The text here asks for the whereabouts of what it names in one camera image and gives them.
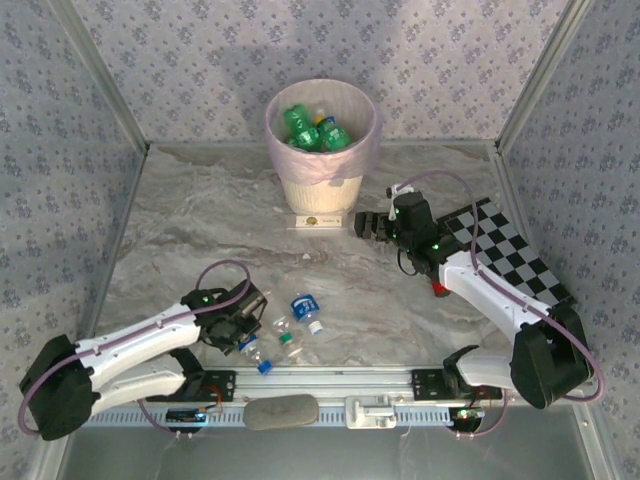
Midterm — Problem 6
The black white checkerboard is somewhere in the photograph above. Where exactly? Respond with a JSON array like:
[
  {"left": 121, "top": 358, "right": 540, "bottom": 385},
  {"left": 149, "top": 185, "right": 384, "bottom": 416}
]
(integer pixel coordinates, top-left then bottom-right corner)
[{"left": 439, "top": 197, "right": 577, "bottom": 306}]

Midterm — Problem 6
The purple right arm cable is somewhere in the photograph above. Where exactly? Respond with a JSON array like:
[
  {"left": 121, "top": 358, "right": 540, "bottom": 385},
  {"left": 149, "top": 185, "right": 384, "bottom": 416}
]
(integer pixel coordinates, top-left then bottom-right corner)
[{"left": 397, "top": 169, "right": 606, "bottom": 440}]

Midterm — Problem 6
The pink plastic bin liner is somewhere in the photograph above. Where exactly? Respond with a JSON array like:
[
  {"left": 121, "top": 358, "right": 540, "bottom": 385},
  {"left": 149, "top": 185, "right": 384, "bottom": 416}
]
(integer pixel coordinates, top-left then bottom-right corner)
[{"left": 264, "top": 78, "right": 384, "bottom": 185}]

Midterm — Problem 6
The grey metal panel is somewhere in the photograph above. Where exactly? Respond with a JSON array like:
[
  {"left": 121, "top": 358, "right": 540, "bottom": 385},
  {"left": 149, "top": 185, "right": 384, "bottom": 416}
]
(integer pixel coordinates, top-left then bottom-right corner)
[{"left": 59, "top": 405, "right": 619, "bottom": 480}]

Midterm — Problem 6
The green bottle yellow cap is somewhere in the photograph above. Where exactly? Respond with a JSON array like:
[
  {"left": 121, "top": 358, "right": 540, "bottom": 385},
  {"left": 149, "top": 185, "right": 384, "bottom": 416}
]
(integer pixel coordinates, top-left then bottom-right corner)
[
  {"left": 287, "top": 127, "right": 324, "bottom": 151},
  {"left": 313, "top": 113, "right": 352, "bottom": 152},
  {"left": 283, "top": 103, "right": 315, "bottom": 132}
]

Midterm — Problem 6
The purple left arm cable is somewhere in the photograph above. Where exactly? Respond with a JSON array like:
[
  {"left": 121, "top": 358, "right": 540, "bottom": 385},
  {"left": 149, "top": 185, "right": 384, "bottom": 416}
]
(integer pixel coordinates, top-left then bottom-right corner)
[{"left": 18, "top": 259, "right": 252, "bottom": 440}]

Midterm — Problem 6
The white clamp bracket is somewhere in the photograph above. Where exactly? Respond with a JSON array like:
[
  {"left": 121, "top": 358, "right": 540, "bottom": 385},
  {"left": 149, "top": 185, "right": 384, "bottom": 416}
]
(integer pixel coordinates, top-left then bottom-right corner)
[{"left": 344, "top": 393, "right": 399, "bottom": 430}]

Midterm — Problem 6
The clear Pepsi bottle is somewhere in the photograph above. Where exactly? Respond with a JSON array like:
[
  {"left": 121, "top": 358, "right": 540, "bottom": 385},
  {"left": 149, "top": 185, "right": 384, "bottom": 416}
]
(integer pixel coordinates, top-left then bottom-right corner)
[{"left": 237, "top": 333, "right": 274, "bottom": 376}]

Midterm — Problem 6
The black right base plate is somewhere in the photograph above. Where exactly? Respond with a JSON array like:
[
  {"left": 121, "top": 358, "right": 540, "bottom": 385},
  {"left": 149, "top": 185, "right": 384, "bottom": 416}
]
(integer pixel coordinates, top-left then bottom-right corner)
[{"left": 410, "top": 368, "right": 504, "bottom": 401}]

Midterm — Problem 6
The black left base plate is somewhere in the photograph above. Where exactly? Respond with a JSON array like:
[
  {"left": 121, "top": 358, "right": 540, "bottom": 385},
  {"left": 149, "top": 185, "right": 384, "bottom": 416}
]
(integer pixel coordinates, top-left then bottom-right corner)
[{"left": 169, "top": 368, "right": 237, "bottom": 404}]

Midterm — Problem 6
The slotted grey strip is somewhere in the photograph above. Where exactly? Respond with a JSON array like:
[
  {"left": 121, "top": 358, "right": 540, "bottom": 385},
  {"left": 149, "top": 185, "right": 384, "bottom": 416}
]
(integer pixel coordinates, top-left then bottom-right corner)
[{"left": 73, "top": 408, "right": 454, "bottom": 427}]

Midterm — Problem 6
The aluminium frame post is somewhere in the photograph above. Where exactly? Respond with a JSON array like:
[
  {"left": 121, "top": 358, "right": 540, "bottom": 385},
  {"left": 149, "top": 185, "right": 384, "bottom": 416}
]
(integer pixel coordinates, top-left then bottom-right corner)
[
  {"left": 49, "top": 0, "right": 152, "bottom": 151},
  {"left": 493, "top": 0, "right": 597, "bottom": 151}
]

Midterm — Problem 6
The blue label bottle white cap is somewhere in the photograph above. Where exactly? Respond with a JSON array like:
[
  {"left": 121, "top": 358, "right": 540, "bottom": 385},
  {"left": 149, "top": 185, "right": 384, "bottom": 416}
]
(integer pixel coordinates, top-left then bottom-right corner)
[{"left": 289, "top": 292, "right": 325, "bottom": 335}]

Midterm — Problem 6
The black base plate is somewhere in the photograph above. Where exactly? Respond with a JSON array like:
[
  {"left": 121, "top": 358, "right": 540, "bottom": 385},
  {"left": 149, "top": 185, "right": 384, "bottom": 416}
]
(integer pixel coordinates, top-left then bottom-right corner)
[
  {"left": 410, "top": 368, "right": 504, "bottom": 401},
  {"left": 169, "top": 368, "right": 237, "bottom": 404}
]

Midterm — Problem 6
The aluminium front rail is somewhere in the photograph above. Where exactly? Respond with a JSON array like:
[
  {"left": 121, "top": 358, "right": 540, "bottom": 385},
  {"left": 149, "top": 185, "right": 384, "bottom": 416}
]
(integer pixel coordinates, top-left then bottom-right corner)
[{"left": 53, "top": 366, "right": 599, "bottom": 404}]

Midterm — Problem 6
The white ribbed waste bin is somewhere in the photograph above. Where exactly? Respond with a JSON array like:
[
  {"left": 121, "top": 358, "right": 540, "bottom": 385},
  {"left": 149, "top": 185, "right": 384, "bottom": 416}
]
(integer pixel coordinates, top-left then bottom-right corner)
[{"left": 277, "top": 167, "right": 366, "bottom": 215}]

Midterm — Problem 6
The left circuit board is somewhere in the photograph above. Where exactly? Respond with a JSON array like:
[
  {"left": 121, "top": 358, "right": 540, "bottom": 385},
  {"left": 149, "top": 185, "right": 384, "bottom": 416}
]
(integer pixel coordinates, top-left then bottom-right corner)
[{"left": 166, "top": 407, "right": 210, "bottom": 425}]

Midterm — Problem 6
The grey oval pad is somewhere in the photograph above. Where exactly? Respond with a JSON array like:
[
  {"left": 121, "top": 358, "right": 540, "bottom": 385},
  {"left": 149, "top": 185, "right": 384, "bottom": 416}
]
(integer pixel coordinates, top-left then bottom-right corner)
[{"left": 242, "top": 393, "right": 321, "bottom": 432}]

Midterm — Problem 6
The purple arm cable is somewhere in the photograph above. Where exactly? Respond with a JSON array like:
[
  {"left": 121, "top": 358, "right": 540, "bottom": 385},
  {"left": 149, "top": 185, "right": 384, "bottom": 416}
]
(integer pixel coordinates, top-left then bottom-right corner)
[
  {"left": 397, "top": 169, "right": 606, "bottom": 440},
  {"left": 18, "top": 259, "right": 252, "bottom": 440}
]

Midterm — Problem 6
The aluminium side rail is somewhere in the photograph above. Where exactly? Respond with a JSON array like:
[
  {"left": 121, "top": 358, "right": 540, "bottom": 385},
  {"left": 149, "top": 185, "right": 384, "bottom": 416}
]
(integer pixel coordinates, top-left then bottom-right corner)
[
  {"left": 488, "top": 142, "right": 574, "bottom": 364},
  {"left": 69, "top": 142, "right": 152, "bottom": 369}
]

